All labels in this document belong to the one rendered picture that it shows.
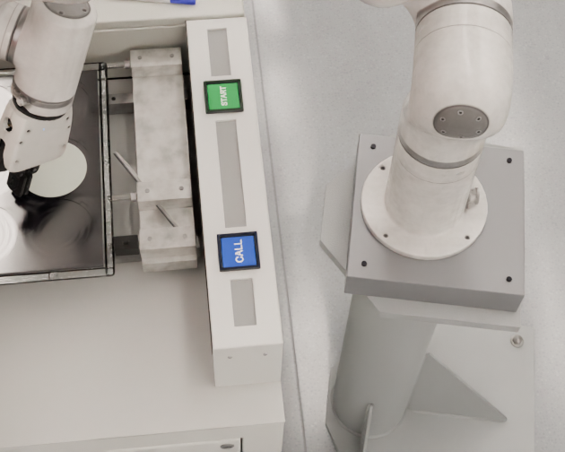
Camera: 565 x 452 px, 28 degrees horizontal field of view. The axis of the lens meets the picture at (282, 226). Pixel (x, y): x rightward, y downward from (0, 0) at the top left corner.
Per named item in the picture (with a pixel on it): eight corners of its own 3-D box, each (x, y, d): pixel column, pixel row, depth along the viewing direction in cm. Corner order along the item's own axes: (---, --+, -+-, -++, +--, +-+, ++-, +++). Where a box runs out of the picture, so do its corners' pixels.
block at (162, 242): (141, 259, 163) (139, 249, 160) (140, 239, 164) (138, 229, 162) (196, 255, 163) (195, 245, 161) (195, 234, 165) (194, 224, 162)
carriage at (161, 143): (143, 273, 165) (142, 264, 162) (133, 72, 182) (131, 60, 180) (197, 268, 165) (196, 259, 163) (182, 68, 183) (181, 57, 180)
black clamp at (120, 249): (115, 256, 162) (113, 247, 160) (115, 243, 163) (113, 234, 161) (139, 255, 163) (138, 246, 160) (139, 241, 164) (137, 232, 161)
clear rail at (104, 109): (106, 278, 160) (105, 273, 159) (99, 65, 178) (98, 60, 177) (116, 277, 160) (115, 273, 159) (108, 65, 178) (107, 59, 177)
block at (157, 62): (132, 78, 178) (130, 66, 175) (131, 60, 180) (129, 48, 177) (182, 74, 179) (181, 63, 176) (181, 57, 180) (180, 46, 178)
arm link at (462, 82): (486, 102, 156) (522, -20, 136) (484, 213, 147) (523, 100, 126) (400, 93, 157) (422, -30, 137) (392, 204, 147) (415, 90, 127)
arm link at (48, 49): (-2, 86, 147) (66, 111, 148) (17, 4, 139) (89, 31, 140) (18, 52, 153) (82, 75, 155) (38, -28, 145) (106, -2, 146)
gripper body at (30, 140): (28, 121, 148) (12, 181, 155) (88, 102, 155) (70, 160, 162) (-6, 86, 150) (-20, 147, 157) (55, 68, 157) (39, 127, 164)
